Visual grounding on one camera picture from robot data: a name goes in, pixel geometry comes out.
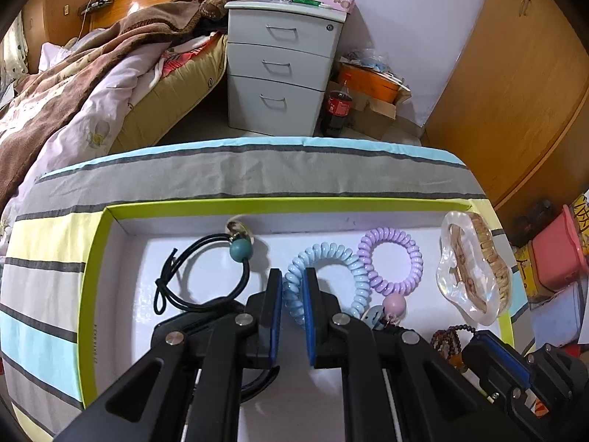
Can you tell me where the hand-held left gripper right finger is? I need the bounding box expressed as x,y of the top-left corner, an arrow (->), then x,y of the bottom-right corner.
304,267 -> 535,442

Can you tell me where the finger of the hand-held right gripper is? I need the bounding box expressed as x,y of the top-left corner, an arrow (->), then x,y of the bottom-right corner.
476,330 -> 530,390
462,343 -> 507,401

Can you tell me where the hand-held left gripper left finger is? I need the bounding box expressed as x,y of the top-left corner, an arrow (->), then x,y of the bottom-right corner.
53,268 -> 283,442

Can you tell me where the reddish beaded bracelet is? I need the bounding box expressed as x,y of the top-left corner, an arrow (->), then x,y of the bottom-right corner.
430,323 -> 479,373

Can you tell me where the blue spiral hair tie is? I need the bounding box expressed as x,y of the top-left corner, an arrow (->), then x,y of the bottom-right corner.
283,242 -> 371,325

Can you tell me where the black teal-bead hair tie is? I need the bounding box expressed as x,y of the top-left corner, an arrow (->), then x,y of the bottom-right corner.
154,221 -> 258,316

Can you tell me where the purple spiral hair tie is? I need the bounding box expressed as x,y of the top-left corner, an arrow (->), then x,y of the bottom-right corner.
357,227 -> 423,295

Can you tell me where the green cardboard box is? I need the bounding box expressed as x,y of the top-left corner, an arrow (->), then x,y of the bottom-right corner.
78,197 -> 515,410

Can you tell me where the black wristband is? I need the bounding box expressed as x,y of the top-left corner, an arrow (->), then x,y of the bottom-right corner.
152,299 -> 281,401

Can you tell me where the pale blue storage box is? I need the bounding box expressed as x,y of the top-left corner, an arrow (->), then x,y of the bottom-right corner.
529,285 -> 585,346

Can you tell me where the clear hair claw clip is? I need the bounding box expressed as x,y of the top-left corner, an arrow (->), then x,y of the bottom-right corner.
435,210 -> 512,320

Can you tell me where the pink plastic bin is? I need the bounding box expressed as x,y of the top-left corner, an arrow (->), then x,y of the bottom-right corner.
529,204 -> 589,291

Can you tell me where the striped tablecloth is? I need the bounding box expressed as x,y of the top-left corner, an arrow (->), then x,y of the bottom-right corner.
0,137 -> 530,440

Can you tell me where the yellow package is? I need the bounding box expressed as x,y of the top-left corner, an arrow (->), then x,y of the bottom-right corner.
571,193 -> 589,254

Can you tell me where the cola bottle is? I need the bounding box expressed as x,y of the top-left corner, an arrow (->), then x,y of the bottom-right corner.
320,78 -> 355,138

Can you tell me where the yellow bed mattress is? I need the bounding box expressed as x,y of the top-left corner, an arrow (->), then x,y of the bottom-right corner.
110,34 -> 228,152

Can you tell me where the orange plastic basin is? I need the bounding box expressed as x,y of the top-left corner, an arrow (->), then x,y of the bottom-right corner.
337,62 -> 401,104

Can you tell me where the grey drawer nightstand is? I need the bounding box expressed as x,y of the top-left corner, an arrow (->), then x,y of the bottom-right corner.
224,0 -> 347,137

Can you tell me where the red white garment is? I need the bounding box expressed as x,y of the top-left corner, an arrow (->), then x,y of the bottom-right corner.
156,39 -> 217,79

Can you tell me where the white floral quilt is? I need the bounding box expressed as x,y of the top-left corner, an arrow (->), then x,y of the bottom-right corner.
0,32 -> 185,240

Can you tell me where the wooden wardrobe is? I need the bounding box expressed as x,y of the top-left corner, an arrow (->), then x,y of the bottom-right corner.
421,0 -> 589,213

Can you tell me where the brown fleece blanket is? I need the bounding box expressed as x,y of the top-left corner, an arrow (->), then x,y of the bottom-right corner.
0,2 -> 203,199

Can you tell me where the patterned curtain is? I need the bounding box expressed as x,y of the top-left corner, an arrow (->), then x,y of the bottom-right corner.
0,14 -> 28,84

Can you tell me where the wooden door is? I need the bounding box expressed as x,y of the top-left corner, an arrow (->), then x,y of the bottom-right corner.
23,0 -> 102,47

